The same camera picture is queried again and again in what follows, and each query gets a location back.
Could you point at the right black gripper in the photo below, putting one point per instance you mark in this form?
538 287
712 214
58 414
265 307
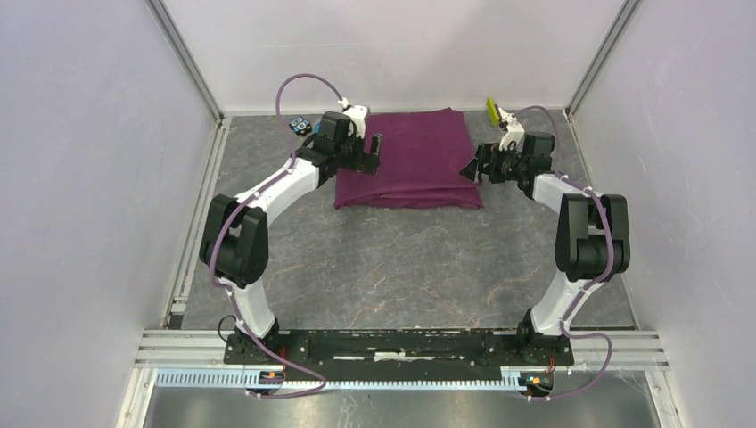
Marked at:
485 152

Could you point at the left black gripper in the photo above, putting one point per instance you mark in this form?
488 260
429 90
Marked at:
362 162

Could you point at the purple cloth wrap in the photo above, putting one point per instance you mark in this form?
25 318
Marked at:
421 156

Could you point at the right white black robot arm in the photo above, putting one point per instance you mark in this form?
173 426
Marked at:
592 233

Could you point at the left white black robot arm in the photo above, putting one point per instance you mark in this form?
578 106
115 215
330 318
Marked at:
235 240

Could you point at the yellow green white object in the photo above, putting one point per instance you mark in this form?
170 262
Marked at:
493 112

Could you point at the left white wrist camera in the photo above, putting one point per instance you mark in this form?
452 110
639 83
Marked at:
357 114

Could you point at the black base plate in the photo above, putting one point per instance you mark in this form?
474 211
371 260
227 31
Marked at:
399 355

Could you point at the aluminium frame rail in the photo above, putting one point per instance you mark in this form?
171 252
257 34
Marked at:
194 359

